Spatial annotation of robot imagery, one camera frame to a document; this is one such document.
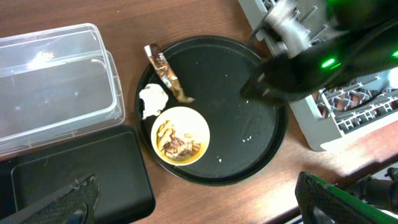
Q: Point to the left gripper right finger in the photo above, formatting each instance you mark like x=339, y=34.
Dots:
x=365, y=202

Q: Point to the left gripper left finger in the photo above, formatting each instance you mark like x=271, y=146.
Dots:
x=74, y=203

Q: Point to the food scraps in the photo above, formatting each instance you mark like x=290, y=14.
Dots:
x=175, y=143

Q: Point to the yellow bowl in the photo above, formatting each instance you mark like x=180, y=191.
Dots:
x=189, y=121

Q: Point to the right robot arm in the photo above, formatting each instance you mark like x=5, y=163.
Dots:
x=367, y=44

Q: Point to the grey dishwasher rack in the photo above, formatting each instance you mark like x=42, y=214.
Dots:
x=340, y=115

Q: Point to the black rectangular tray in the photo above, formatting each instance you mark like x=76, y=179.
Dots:
x=112, y=155

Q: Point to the round black tray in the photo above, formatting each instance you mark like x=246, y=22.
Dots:
x=245, y=135

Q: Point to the clear plastic bin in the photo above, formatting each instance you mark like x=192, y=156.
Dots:
x=57, y=84

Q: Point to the crumpled white tissue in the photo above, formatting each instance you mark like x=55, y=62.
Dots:
x=154, y=98

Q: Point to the brown snack wrapper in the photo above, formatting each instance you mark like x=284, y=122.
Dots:
x=166, y=73

